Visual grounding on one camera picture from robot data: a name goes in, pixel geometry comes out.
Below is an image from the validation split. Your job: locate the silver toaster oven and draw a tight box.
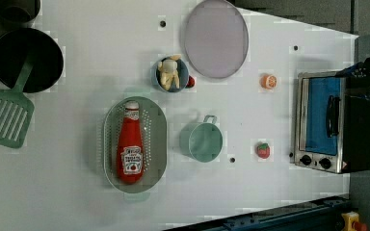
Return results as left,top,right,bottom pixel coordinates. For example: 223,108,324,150
294,72,370,174

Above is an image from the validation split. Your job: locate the green slotted spatula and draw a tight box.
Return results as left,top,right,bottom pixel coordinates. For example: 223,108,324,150
0,56,36,149

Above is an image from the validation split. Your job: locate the small red ball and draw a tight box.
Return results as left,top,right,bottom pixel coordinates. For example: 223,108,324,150
186,76,195,89

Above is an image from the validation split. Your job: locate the teal metal cup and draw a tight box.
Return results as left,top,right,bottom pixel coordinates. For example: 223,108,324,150
179,115,224,163

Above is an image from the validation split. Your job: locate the red felt ketchup bottle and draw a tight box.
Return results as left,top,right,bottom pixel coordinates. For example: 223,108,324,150
116,100,144,184

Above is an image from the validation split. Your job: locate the large black pot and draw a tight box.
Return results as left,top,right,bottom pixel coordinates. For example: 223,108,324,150
0,28,64,93

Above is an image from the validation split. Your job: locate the lavender round plate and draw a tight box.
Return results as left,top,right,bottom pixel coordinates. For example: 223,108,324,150
184,0,249,78

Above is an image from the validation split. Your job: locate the orange slice toy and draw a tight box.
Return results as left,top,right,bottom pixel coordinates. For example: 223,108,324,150
260,74,278,90

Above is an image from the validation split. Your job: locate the grey-green oval strainer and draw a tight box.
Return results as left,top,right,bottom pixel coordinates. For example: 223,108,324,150
103,96,167,193

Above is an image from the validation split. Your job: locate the cream plush toy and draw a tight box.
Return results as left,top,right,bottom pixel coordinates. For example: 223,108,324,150
157,55,181,90

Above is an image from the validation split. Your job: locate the yellow red emergency button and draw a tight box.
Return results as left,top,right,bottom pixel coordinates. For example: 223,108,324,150
341,212,368,231

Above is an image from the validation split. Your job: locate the small black cup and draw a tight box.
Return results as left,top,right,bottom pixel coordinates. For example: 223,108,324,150
0,0,40,23

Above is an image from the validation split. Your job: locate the blue bowl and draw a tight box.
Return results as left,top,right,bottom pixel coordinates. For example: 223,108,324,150
150,57,189,93

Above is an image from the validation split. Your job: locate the red strawberry toy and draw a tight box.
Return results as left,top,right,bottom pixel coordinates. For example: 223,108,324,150
256,142,270,159

